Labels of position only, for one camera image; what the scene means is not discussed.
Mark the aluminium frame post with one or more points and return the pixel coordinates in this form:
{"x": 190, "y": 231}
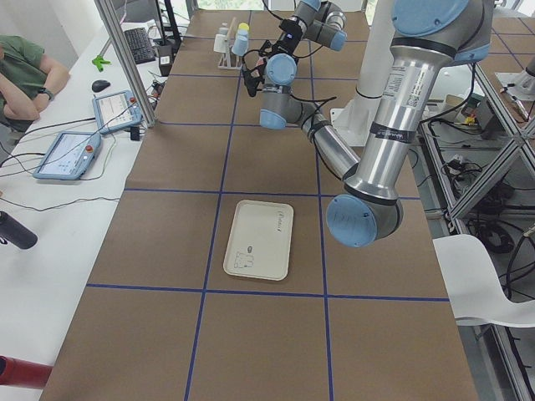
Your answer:
{"x": 123, "y": 53}

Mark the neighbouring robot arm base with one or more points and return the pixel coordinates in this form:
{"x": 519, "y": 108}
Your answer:
{"x": 519, "y": 90}

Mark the near blue teach pendant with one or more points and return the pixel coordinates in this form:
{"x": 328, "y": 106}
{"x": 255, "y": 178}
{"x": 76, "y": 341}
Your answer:
{"x": 69, "y": 156}

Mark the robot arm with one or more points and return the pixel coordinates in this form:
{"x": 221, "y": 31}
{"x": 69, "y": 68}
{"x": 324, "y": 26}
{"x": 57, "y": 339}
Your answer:
{"x": 321, "y": 22}
{"x": 429, "y": 35}

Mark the green toy figure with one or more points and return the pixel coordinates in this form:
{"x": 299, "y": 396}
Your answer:
{"x": 99, "y": 62}

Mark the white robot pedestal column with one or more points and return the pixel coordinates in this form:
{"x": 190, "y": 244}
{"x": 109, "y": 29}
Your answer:
{"x": 377, "y": 60}

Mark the seated person in green shirt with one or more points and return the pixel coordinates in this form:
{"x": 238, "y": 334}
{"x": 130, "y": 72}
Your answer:
{"x": 30, "y": 80}

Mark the blue teach pendant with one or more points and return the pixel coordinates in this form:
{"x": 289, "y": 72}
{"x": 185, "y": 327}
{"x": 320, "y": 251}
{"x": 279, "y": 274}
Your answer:
{"x": 114, "y": 112}
{"x": 69, "y": 156}

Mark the pale green plastic cup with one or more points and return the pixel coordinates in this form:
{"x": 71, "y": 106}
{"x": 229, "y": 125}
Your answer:
{"x": 220, "y": 43}

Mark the black water bottle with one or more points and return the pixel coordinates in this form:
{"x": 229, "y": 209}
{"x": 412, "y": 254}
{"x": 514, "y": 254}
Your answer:
{"x": 12, "y": 231}

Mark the black computer mouse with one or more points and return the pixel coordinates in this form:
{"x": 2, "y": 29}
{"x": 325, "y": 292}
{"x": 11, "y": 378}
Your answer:
{"x": 100, "y": 85}

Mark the light blue plastic cup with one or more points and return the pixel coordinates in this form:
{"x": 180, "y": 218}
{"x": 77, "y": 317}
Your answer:
{"x": 240, "y": 46}

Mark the cream tray with bear drawing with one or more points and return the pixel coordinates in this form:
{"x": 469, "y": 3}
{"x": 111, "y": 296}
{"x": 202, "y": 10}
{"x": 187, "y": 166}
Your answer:
{"x": 260, "y": 239}

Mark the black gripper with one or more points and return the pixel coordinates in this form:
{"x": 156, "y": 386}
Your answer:
{"x": 251, "y": 79}
{"x": 279, "y": 48}

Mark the white wire cup rack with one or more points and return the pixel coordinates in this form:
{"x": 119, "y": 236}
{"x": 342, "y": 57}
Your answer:
{"x": 228, "y": 60}

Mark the red cylinder object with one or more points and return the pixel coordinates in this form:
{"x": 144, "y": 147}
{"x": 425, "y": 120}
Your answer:
{"x": 24, "y": 374}

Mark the black keyboard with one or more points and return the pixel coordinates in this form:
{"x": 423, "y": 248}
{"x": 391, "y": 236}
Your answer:
{"x": 140, "y": 45}

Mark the far blue teach pendant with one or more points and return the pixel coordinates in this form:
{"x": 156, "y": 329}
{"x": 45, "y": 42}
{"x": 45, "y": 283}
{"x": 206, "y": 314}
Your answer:
{"x": 114, "y": 112}

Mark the white chair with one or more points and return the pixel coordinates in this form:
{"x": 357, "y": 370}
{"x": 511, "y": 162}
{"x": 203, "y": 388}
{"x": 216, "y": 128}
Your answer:
{"x": 472, "y": 285}

